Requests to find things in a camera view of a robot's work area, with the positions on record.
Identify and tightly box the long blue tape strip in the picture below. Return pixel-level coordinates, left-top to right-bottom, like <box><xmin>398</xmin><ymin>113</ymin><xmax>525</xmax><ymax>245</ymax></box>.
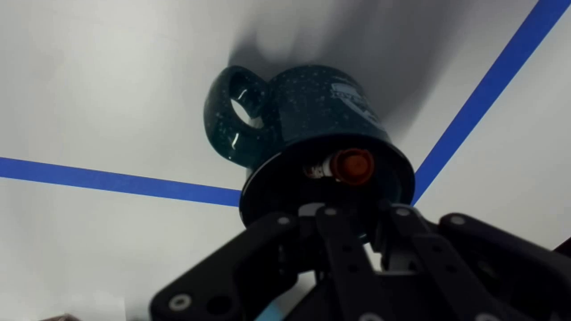
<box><xmin>410</xmin><ymin>0</ymin><xmax>571</xmax><ymax>208</ymax></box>

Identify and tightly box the dark teal speckled mug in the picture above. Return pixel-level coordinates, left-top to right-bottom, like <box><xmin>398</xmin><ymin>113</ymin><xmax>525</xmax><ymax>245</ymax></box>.
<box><xmin>203</xmin><ymin>63</ymin><xmax>418</xmax><ymax>229</ymax></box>

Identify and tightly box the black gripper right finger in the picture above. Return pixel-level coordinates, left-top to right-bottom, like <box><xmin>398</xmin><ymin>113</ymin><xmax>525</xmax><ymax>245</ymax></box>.
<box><xmin>380</xmin><ymin>202</ymin><xmax>571</xmax><ymax>321</ymax></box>

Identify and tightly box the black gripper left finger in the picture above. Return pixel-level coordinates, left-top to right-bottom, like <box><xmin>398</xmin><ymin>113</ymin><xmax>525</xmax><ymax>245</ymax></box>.
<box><xmin>148</xmin><ymin>204</ymin><xmax>375</xmax><ymax>321</ymax></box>

